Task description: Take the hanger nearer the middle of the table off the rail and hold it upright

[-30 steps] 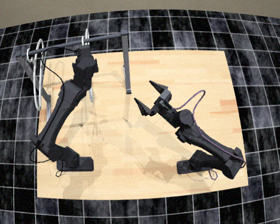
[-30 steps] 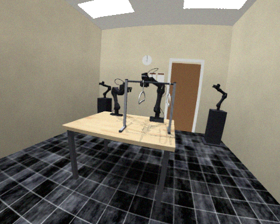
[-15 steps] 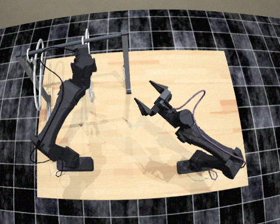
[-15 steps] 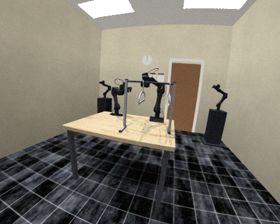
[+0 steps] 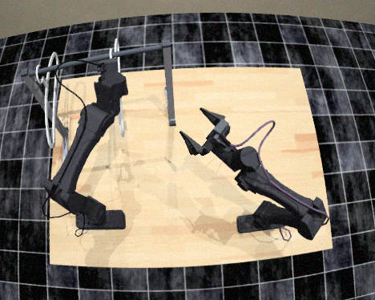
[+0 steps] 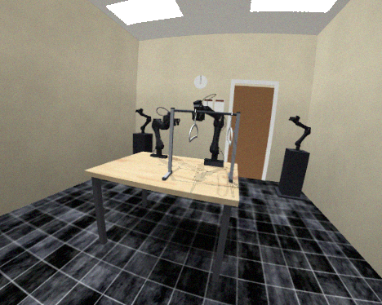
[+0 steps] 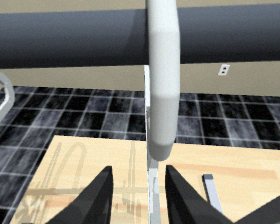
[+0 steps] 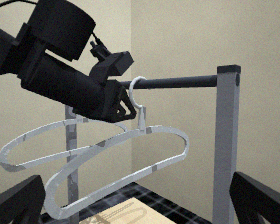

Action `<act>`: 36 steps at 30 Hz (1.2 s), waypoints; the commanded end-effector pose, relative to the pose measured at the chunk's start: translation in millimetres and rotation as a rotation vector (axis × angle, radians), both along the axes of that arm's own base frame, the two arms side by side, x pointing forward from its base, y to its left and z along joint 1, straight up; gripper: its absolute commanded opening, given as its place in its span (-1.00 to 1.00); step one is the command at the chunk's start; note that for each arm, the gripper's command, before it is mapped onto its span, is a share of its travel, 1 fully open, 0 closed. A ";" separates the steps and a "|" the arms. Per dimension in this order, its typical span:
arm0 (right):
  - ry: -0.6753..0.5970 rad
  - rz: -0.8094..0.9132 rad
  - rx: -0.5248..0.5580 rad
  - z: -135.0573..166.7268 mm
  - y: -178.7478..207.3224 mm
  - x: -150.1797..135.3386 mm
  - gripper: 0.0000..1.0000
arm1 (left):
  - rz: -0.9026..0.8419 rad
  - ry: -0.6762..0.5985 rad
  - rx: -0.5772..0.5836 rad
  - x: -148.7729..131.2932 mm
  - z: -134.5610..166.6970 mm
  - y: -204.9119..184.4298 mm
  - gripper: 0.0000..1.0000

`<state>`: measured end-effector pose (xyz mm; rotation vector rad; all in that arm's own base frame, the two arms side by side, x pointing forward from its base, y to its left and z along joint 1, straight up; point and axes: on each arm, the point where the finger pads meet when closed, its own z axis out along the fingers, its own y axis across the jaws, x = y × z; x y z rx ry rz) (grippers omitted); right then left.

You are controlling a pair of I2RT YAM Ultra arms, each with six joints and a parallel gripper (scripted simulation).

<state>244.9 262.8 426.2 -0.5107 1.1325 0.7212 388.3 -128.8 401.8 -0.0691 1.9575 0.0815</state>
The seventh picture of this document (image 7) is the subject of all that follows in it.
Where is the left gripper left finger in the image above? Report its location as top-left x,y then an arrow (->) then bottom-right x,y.
45,166 -> 114,224

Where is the grey plastic hanger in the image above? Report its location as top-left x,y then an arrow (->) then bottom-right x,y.
0,72 -> 15,122

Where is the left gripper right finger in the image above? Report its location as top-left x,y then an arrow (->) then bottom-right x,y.
165,165 -> 235,224

